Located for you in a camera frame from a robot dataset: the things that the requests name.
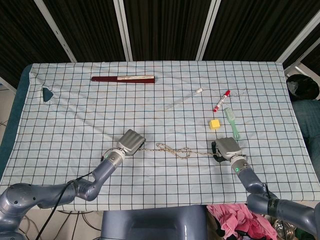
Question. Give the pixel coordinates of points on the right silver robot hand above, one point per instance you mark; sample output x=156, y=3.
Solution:
x=228, y=147

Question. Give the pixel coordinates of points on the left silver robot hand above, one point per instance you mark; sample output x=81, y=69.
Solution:
x=130, y=142

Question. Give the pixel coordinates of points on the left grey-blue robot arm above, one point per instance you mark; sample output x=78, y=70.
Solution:
x=75, y=185

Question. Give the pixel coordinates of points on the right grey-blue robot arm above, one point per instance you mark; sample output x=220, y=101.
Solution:
x=265, y=197

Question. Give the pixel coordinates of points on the green plastic comb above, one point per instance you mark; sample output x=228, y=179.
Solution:
x=232, y=122

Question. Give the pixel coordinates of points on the yellow cube block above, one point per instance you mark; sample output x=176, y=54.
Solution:
x=215, y=124

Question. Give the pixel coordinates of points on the blue checkered tablecloth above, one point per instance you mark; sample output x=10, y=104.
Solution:
x=160, y=112

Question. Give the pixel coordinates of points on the red and white marker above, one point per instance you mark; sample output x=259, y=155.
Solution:
x=221, y=100

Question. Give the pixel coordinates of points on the dark red folded fan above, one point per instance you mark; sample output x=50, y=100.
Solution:
x=123, y=79

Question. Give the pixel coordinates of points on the clear glass pipette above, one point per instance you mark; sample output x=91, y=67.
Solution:
x=183, y=98

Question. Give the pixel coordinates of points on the pink cloth pile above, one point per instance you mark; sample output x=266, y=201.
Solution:
x=240, y=220

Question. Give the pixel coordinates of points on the grey-blue robot torso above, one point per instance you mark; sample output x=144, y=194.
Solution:
x=153, y=222

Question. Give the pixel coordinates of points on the black bag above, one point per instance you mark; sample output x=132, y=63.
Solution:
x=303, y=86

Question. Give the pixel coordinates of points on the stainless steel bowl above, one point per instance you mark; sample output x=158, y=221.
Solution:
x=283, y=228

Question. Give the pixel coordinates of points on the teal table padding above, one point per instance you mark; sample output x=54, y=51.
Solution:
x=15, y=100

